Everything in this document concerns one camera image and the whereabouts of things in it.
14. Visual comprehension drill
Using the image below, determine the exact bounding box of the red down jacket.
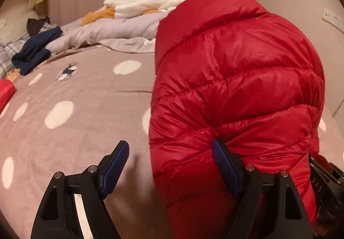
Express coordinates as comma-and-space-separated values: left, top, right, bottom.
149, 0, 325, 238

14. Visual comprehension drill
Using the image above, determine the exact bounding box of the polka dot bed sheet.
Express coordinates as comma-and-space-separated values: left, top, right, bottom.
0, 42, 344, 239

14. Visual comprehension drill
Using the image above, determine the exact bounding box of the folded red jacket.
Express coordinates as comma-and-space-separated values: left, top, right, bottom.
0, 78, 16, 112

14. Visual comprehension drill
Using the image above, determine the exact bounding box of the navy blue garment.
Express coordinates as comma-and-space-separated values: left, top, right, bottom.
12, 26, 63, 76

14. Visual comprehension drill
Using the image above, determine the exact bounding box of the black garment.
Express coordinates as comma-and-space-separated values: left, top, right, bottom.
26, 16, 50, 37

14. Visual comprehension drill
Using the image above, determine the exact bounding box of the beige pillow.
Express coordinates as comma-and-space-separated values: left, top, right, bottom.
0, 11, 39, 44

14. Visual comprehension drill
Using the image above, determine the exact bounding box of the lilac quilt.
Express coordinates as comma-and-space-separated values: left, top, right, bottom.
46, 12, 167, 54

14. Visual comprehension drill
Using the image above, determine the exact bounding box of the white goose plush toy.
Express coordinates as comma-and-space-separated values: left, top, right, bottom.
81, 0, 186, 25

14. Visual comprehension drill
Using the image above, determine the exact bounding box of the white wall power strip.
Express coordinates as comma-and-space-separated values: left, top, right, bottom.
322, 8, 343, 28

